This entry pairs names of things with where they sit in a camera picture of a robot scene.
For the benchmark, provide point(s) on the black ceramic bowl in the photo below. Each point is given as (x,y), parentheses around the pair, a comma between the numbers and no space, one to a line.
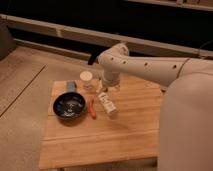
(69,105)

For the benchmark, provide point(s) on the grey blue cup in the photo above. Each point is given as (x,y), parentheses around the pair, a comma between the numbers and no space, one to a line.
(71,86)

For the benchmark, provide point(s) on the orange carrot toy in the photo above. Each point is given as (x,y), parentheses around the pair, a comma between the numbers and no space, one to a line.
(92,109)

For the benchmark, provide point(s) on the clear jar white lid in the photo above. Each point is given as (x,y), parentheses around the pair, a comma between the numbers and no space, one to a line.
(86,78)

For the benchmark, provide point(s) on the wooden cutting board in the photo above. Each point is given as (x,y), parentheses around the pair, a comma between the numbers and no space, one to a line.
(133,134)

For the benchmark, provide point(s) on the white plastic bottle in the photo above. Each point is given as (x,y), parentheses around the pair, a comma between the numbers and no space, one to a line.
(107,104)

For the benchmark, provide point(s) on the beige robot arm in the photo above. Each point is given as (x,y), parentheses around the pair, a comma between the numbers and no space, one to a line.
(186,115)

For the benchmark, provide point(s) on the grey rail ledge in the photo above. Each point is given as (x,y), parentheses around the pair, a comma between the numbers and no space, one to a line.
(153,48)

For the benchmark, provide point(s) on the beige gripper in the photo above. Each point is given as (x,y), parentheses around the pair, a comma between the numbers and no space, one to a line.
(110,79)

